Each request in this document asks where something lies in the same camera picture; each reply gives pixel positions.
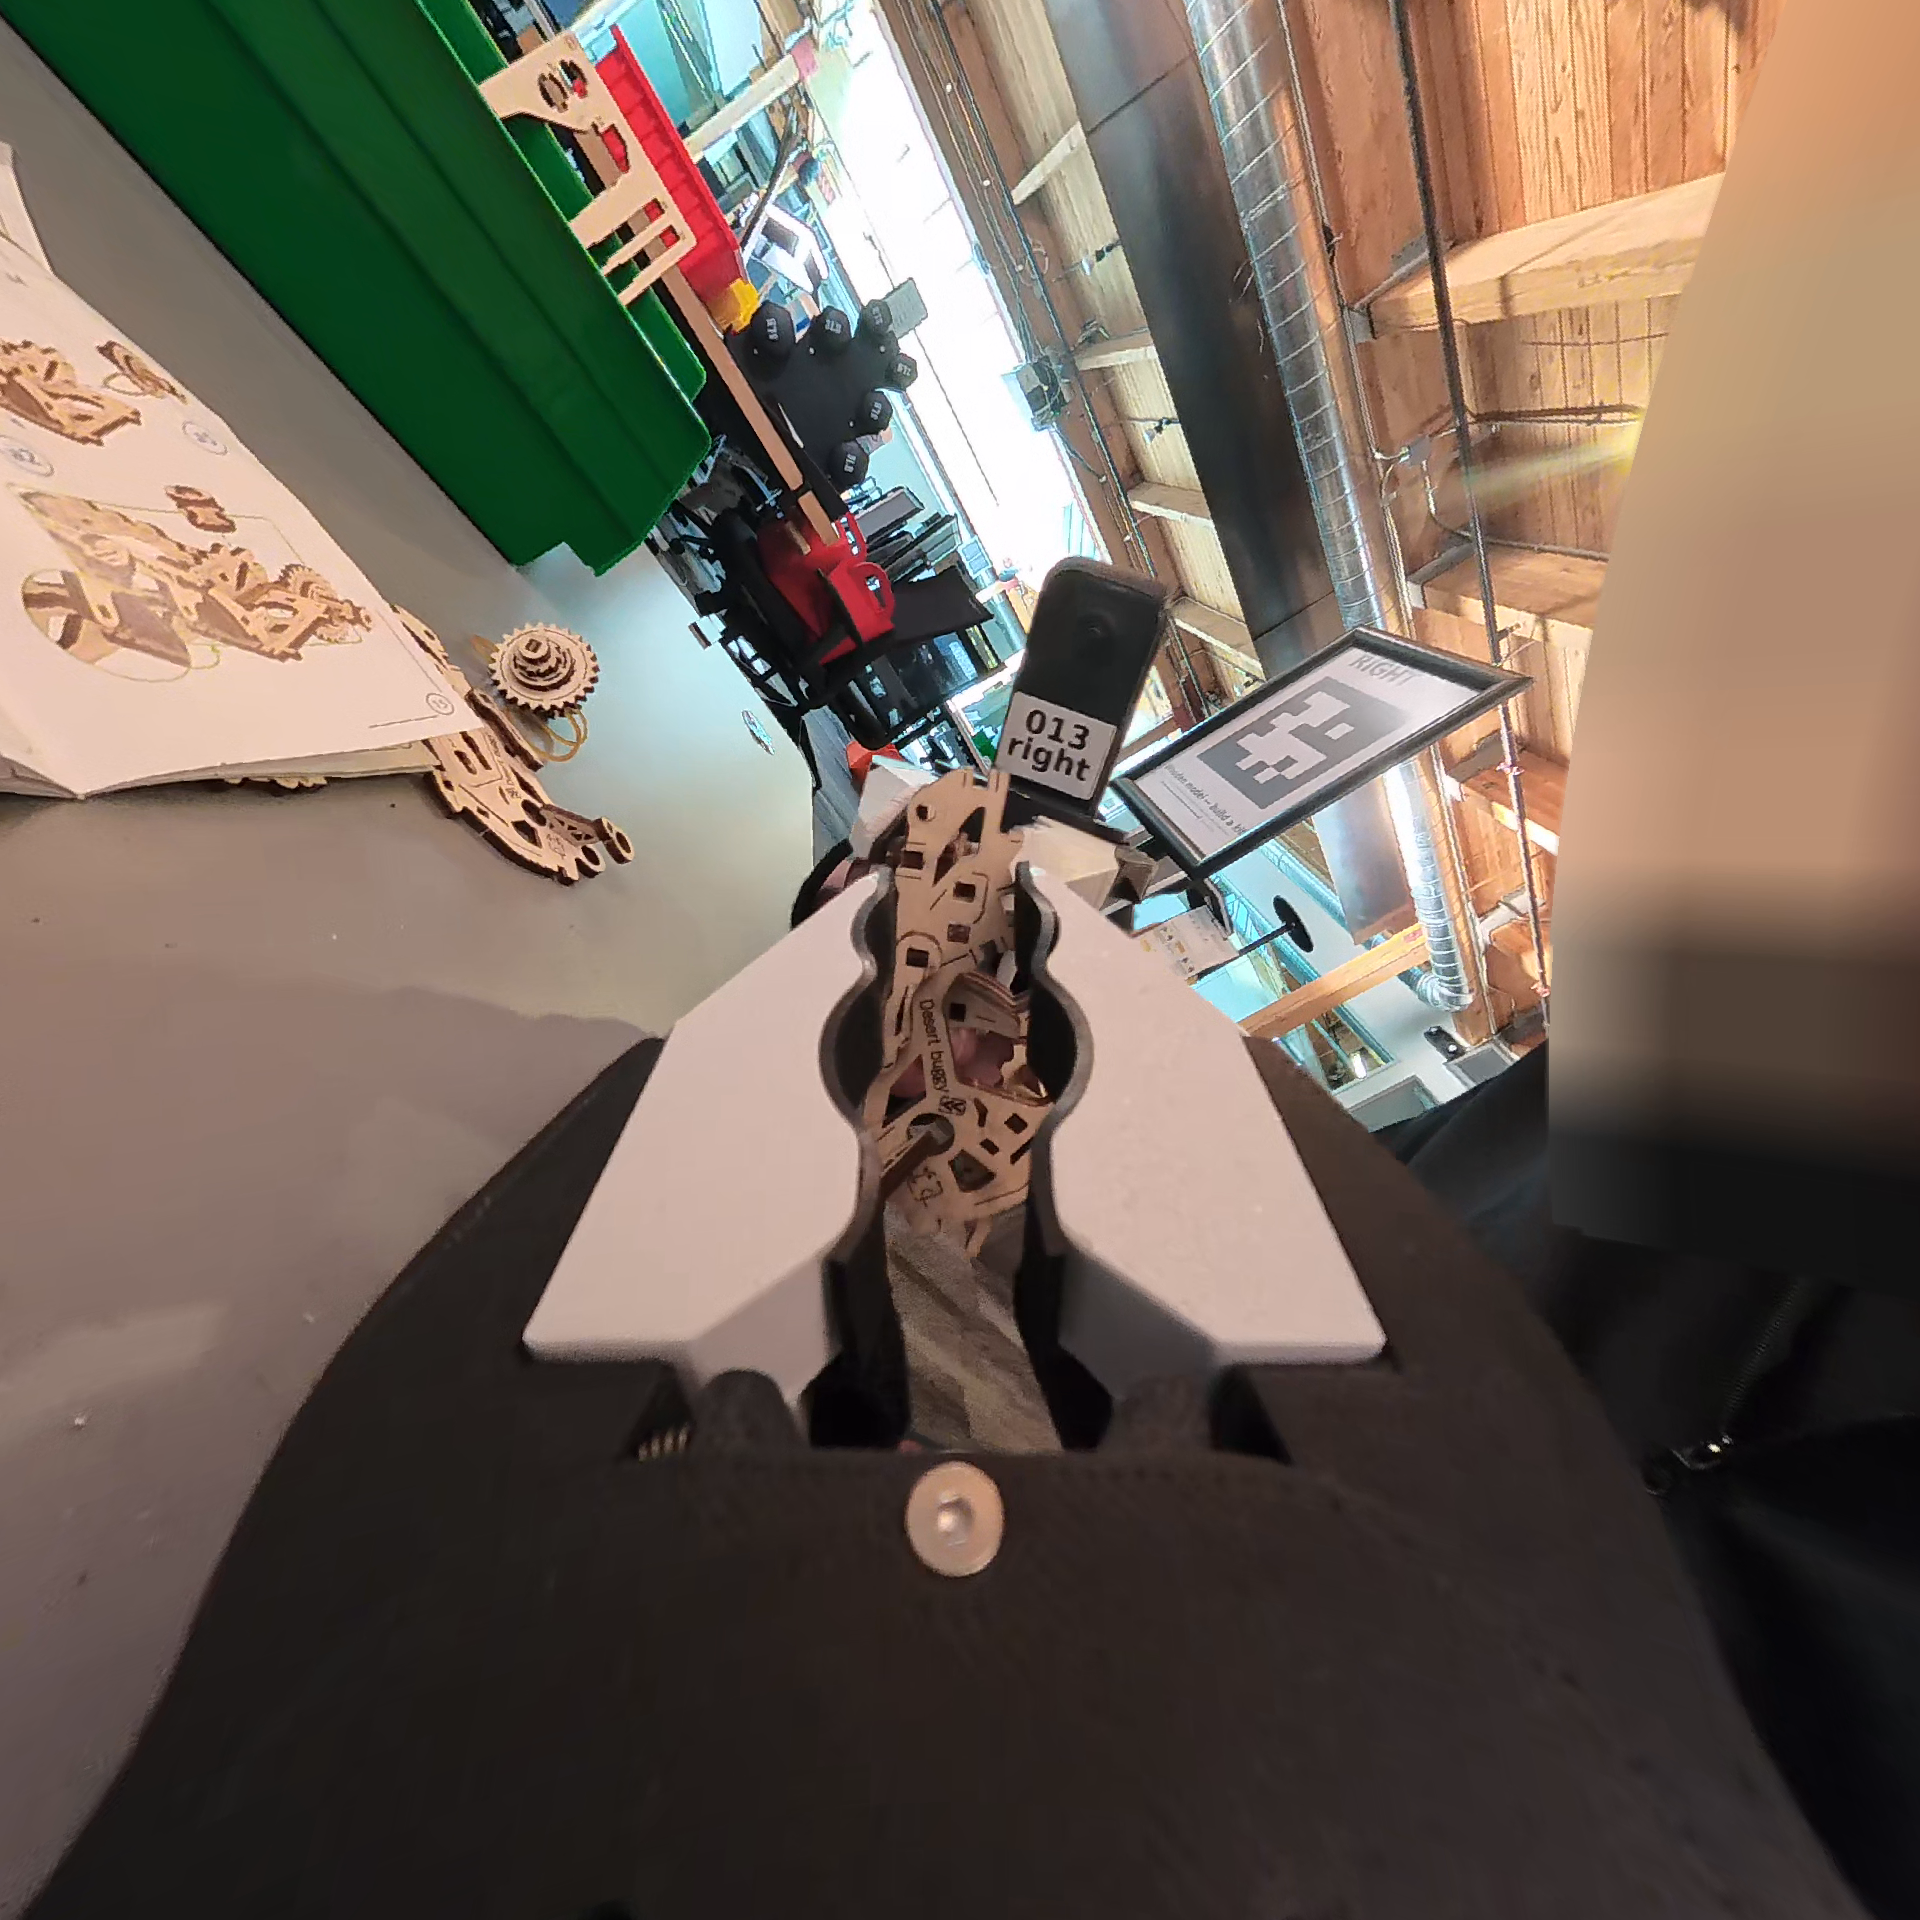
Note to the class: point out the red plastic bin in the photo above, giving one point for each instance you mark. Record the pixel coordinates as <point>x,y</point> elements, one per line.
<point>675,150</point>

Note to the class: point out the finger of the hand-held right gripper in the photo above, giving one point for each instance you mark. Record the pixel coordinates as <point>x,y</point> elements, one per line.
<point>1080,863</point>
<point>892,797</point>

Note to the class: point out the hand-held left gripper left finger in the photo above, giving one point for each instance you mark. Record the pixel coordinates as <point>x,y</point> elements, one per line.
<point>704,1201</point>

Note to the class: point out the office chair with red bag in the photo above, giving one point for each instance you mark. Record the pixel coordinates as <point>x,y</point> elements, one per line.
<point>833,579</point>

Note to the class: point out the wooden buggy model chassis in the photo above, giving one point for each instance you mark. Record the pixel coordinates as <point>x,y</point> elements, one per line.
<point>930,1037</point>

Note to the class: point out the white instruction booklet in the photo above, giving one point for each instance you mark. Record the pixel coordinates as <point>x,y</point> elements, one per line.
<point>225,674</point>

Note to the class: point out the pale wooden frame cutout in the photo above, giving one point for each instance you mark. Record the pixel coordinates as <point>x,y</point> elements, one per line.
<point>579,158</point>

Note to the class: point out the flat wooden side panel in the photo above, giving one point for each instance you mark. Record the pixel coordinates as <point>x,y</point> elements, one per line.
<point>495,779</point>

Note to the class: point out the silver ventilation duct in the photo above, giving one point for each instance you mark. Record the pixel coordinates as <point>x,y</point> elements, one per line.
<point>1305,301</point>

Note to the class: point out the group of black caps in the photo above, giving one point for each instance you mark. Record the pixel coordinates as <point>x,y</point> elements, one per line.
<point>833,345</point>

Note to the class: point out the person's black clothing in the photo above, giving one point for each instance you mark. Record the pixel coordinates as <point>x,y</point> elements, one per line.
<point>1724,1499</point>

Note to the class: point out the stacked wooden gear wheel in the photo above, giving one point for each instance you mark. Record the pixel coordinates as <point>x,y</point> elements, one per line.
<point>541,669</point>

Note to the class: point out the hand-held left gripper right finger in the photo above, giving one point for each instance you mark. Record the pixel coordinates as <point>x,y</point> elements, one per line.
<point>1200,1201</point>

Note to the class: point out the green plastic bin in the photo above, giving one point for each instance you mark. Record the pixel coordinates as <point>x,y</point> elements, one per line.
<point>375,225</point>

